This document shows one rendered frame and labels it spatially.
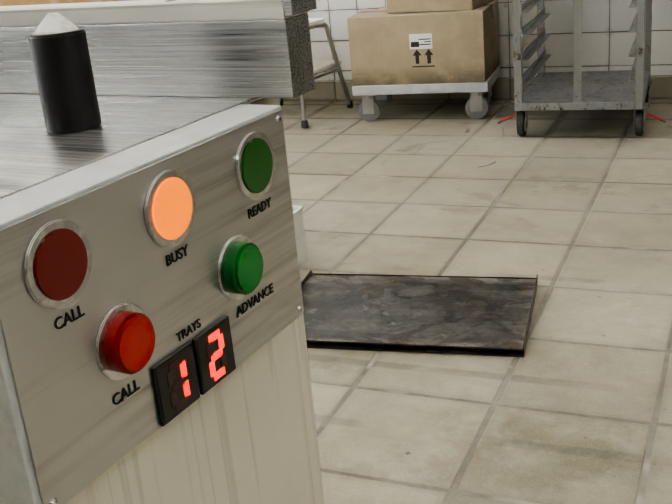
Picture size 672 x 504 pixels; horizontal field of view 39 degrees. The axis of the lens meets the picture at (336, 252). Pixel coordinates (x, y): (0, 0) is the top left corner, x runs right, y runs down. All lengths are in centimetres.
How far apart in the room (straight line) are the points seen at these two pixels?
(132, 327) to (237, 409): 18
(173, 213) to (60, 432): 12
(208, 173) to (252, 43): 11
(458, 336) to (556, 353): 22
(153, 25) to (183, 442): 27
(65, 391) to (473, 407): 149
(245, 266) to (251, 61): 14
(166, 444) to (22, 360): 16
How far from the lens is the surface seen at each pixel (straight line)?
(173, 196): 49
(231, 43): 60
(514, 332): 215
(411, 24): 417
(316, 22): 442
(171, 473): 58
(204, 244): 52
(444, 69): 417
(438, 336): 214
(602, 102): 376
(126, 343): 46
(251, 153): 54
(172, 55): 63
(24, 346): 43
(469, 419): 185
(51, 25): 56
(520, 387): 196
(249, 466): 65
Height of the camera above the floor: 95
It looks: 20 degrees down
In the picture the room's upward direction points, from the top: 5 degrees counter-clockwise
